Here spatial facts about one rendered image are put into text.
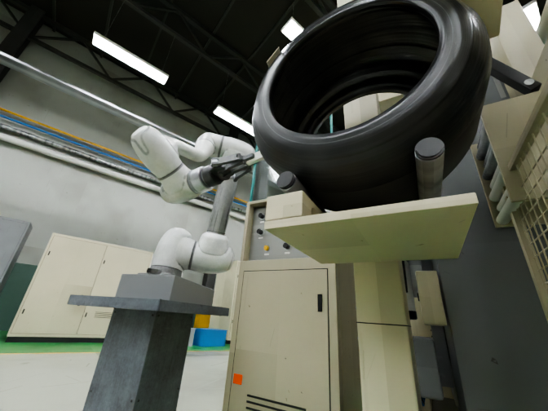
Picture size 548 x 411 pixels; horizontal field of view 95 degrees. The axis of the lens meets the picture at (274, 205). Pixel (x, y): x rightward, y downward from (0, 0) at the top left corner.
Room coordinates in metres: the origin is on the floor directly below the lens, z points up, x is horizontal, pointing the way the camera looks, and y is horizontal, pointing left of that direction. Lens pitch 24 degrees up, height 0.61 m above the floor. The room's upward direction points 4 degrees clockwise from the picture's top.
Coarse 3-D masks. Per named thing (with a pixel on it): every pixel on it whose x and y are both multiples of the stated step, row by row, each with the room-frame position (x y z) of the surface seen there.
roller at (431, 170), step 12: (420, 144) 0.35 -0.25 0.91; (432, 144) 0.34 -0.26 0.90; (420, 156) 0.36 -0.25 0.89; (432, 156) 0.34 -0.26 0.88; (420, 168) 0.39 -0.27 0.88; (432, 168) 0.37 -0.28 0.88; (420, 180) 0.43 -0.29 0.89; (432, 180) 0.42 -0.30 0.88; (420, 192) 0.49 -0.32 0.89; (432, 192) 0.46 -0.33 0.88
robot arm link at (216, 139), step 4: (208, 132) 1.14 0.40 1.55; (200, 136) 1.11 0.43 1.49; (204, 136) 1.09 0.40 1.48; (208, 136) 1.09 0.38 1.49; (212, 136) 1.10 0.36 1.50; (216, 136) 1.11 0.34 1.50; (220, 136) 1.12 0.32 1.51; (212, 140) 1.10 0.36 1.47; (216, 140) 1.11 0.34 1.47; (220, 140) 1.12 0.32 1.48; (216, 144) 1.12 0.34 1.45; (220, 144) 1.12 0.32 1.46; (216, 148) 1.13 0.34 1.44; (220, 148) 1.14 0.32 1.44; (216, 152) 1.15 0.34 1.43; (212, 156) 1.18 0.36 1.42; (216, 156) 1.18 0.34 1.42
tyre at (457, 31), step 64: (384, 0) 0.35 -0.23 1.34; (448, 0) 0.29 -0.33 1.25; (320, 64) 0.59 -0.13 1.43; (384, 64) 0.57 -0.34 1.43; (448, 64) 0.31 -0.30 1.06; (256, 128) 0.55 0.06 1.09; (384, 128) 0.37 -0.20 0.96; (448, 128) 0.36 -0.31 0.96; (320, 192) 0.55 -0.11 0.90; (384, 192) 0.51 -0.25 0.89
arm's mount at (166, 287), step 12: (132, 276) 1.21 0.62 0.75; (144, 276) 1.18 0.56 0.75; (156, 276) 1.15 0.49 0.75; (168, 276) 1.13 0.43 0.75; (120, 288) 1.23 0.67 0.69; (132, 288) 1.20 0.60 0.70; (144, 288) 1.17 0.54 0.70; (156, 288) 1.15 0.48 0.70; (168, 288) 1.12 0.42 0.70; (180, 288) 1.16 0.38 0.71; (192, 288) 1.24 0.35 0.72; (204, 288) 1.32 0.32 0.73; (180, 300) 1.18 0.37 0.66; (192, 300) 1.25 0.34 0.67; (204, 300) 1.33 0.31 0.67
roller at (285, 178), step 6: (282, 174) 0.49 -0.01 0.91; (288, 174) 0.48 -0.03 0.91; (282, 180) 0.49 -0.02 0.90; (288, 180) 0.48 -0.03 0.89; (294, 180) 0.48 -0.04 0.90; (282, 186) 0.49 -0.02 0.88; (288, 186) 0.49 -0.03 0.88; (294, 186) 0.49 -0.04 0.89; (300, 186) 0.51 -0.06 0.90; (288, 192) 0.51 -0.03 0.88; (306, 192) 0.54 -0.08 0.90; (312, 198) 0.58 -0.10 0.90; (318, 204) 0.61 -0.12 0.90; (324, 210) 0.65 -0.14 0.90
